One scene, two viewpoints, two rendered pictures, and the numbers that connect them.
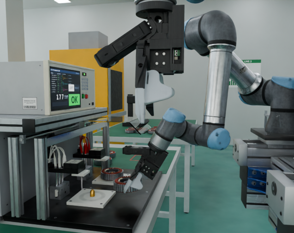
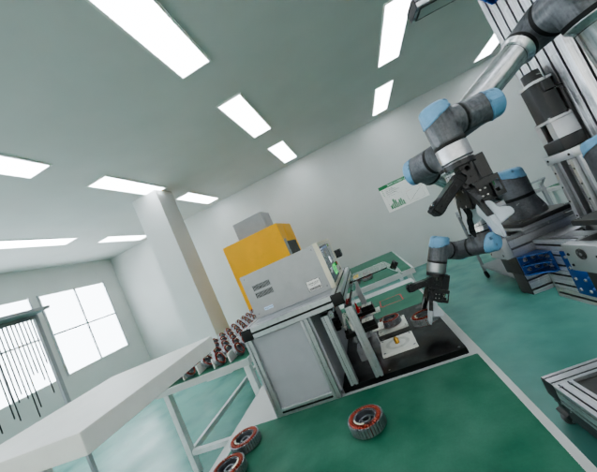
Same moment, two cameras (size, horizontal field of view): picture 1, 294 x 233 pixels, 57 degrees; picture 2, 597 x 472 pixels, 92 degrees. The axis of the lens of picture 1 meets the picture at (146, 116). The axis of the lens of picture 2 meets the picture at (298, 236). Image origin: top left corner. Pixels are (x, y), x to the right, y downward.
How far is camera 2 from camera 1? 0.49 m
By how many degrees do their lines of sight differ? 9
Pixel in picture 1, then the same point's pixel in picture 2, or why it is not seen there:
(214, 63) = not seen: hidden behind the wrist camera
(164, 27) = (473, 171)
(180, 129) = (450, 249)
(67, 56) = (242, 247)
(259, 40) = (407, 154)
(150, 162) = (439, 288)
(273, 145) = (528, 229)
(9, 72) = (285, 267)
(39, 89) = (318, 270)
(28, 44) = not seen: hidden behind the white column
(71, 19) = (224, 213)
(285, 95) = (514, 184)
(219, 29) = not seen: hidden behind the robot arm
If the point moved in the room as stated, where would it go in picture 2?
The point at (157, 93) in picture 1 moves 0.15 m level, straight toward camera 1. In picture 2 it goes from (503, 213) to (560, 203)
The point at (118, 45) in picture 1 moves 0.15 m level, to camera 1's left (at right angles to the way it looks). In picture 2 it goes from (448, 197) to (392, 222)
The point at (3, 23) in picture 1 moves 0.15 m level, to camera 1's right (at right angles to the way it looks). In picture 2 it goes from (174, 243) to (182, 240)
